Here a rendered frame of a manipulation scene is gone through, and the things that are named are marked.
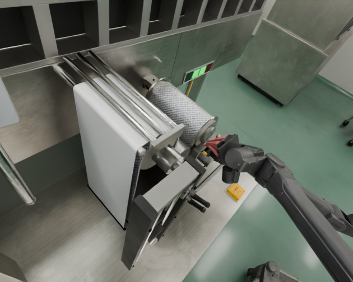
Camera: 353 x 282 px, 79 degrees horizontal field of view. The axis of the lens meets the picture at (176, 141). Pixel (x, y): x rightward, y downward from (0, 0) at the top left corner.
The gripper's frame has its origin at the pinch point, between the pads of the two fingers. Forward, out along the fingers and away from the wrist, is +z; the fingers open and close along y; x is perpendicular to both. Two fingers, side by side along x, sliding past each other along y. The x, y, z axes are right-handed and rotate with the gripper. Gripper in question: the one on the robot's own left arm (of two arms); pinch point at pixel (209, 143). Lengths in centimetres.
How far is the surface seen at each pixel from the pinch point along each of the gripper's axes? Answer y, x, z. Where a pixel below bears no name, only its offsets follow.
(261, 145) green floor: 159, -118, 80
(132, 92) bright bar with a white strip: -21.8, 28.6, -0.4
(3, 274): -67, 0, 9
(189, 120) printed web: -2.6, 10.4, 4.6
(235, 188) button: 15.0, -37.2, 5.4
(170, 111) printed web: -4.4, 13.7, 11.9
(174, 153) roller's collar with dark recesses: -21.0, 12.1, -9.1
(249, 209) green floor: 72, -131, 45
